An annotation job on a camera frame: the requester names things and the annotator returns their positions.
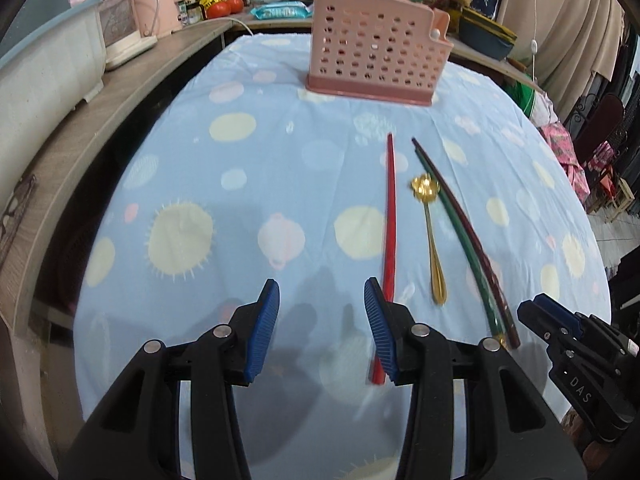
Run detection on white tub with blue rim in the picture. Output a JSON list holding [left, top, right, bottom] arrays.
[[0, 0, 108, 136]]

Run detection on white cable with switch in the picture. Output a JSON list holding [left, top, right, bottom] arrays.
[[522, 0, 545, 86]]

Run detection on white glass kettle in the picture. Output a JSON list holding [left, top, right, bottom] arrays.
[[97, 0, 158, 71]]

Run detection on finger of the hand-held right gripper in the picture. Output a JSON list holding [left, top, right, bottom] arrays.
[[534, 294, 583, 333], [517, 301, 561, 346]]

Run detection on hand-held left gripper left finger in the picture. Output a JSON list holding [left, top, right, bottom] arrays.
[[62, 279, 281, 480]]

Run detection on eyeglasses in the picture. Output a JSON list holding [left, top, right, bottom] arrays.
[[0, 175, 38, 261]]

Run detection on small jar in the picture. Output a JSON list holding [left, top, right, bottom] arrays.
[[177, 2, 203, 26]]

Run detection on pink floral cloth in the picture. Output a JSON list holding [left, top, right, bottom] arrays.
[[537, 122, 591, 201]]

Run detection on blue wet wipes pack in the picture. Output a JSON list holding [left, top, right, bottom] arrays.
[[249, 1, 311, 21]]

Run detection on dark metal chair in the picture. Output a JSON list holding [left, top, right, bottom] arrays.
[[575, 92, 626, 161]]

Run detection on pink perforated utensil basket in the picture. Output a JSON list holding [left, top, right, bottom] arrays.
[[305, 0, 453, 107]]

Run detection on wooden side counter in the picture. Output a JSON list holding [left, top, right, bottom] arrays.
[[0, 15, 538, 361]]

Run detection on green basin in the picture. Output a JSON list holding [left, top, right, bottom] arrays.
[[510, 80, 545, 116]]

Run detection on blue printed tablecloth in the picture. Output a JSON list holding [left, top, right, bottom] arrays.
[[72, 32, 613, 480]]

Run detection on beige curtain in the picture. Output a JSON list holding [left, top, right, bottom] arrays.
[[495, 0, 626, 121]]

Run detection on teal plastic chair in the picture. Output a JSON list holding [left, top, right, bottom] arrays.
[[20, 0, 76, 26]]

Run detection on red chopstick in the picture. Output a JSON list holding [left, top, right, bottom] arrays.
[[369, 132, 398, 387]]

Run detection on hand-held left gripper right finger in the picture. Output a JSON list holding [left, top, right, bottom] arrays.
[[364, 277, 586, 480]]

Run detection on gold flower spoon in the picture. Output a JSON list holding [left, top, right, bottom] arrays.
[[410, 172, 448, 306]]

